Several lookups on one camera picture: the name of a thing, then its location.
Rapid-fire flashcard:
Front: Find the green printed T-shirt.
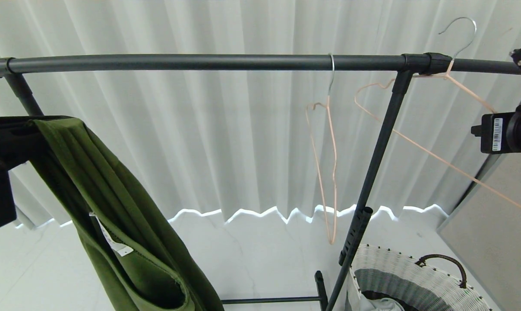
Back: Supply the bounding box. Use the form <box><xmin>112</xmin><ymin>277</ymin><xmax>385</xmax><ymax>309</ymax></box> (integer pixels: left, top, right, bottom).
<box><xmin>29</xmin><ymin>117</ymin><xmax>224</xmax><ymax>311</ymax></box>

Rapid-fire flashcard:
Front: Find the pink clothes hanger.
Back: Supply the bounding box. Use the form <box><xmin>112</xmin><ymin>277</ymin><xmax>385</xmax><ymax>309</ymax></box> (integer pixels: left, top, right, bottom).
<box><xmin>306</xmin><ymin>54</ymin><xmax>338</xmax><ymax>245</ymax></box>
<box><xmin>354</xmin><ymin>17</ymin><xmax>521</xmax><ymax>213</ymax></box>

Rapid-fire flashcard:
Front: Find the black clothes rack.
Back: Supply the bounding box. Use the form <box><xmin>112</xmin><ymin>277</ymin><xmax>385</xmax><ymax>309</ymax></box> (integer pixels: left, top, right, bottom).
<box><xmin>0</xmin><ymin>52</ymin><xmax>521</xmax><ymax>311</ymax></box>

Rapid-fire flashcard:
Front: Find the white laundry basket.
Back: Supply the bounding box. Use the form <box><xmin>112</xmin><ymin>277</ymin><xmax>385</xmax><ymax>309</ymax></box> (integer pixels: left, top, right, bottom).
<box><xmin>347</xmin><ymin>244</ymin><xmax>494</xmax><ymax>311</ymax></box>

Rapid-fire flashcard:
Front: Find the white curtain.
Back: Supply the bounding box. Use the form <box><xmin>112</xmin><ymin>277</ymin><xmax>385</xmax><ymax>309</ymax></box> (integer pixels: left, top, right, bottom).
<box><xmin>0</xmin><ymin>0</ymin><xmax>521</xmax><ymax>229</ymax></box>

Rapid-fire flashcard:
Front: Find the pale grey garment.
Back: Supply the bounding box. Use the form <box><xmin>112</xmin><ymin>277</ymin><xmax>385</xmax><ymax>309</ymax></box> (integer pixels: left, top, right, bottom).
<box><xmin>359</xmin><ymin>298</ymin><xmax>405</xmax><ymax>311</ymax></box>

